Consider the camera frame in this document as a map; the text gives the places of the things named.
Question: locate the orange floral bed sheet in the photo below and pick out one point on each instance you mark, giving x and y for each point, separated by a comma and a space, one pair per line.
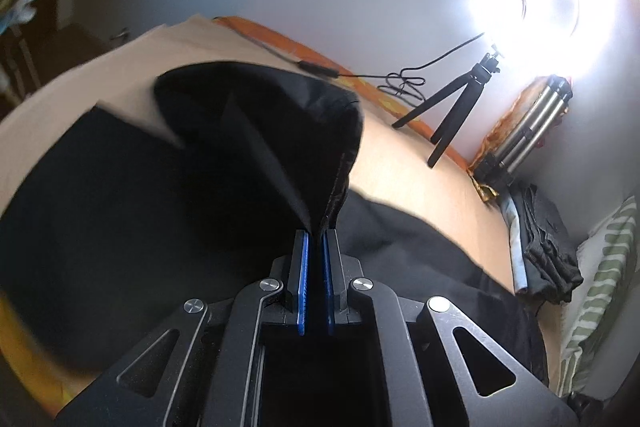
310, 51

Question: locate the small black tripod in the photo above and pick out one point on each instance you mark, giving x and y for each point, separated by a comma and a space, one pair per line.
472, 84

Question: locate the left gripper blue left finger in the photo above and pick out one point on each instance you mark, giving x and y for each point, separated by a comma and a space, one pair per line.
298, 281

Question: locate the folded grey clothes stack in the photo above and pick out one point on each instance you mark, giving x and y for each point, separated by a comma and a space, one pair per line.
543, 257

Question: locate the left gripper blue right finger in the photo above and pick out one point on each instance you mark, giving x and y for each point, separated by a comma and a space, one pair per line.
334, 279

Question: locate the folded silver tripod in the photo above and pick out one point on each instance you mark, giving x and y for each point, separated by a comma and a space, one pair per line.
497, 169

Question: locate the beige bed blanket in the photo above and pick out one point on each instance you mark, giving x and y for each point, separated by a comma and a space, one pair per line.
392, 361

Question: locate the black pants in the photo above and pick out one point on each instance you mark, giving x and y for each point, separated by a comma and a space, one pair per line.
113, 228

